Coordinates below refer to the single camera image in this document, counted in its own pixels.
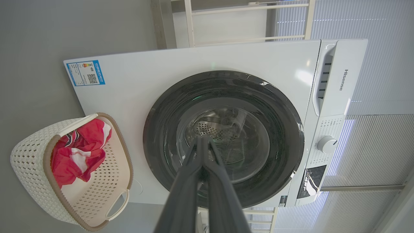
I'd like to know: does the red white striped jersey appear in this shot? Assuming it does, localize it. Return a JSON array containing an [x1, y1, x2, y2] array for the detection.
[[76, 118, 112, 156]]

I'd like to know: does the white front-load washing machine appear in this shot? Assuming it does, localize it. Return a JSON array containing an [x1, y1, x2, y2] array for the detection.
[[63, 39, 369, 209]]

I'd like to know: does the black round glass washer door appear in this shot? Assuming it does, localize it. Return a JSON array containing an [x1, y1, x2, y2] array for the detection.
[[143, 71, 305, 209]]

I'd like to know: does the white Hisense detergent drawer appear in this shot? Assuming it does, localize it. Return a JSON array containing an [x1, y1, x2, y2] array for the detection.
[[312, 39, 369, 117]]

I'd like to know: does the blue energy label sticker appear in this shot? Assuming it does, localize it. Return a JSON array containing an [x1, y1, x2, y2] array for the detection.
[[66, 60, 105, 86]]

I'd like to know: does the stainless steel washing machine drum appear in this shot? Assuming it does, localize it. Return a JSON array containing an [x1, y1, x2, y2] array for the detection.
[[186, 107, 270, 185]]

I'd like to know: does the white pleated curtain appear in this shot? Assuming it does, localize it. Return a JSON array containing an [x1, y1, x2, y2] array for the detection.
[[273, 0, 414, 233]]

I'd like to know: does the white metal railing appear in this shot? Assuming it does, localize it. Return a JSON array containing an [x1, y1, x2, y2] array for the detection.
[[184, 0, 316, 233]]

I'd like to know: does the round white filter cover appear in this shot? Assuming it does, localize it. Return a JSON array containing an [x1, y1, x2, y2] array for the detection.
[[129, 179, 143, 195]]

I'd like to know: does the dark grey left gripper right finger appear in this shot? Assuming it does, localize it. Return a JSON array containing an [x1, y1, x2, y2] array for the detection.
[[204, 137, 251, 233]]

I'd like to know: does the white round control knob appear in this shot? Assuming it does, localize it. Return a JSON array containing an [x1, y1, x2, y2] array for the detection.
[[317, 136, 338, 154]]

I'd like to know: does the red printed shirt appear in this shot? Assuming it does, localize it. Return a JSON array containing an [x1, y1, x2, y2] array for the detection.
[[51, 134, 106, 189]]

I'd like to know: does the cream perforated laundry basket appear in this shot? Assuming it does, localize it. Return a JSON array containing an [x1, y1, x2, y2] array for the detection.
[[10, 112, 134, 232]]

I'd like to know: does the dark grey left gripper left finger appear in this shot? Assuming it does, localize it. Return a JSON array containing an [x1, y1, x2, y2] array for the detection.
[[154, 137, 207, 233]]

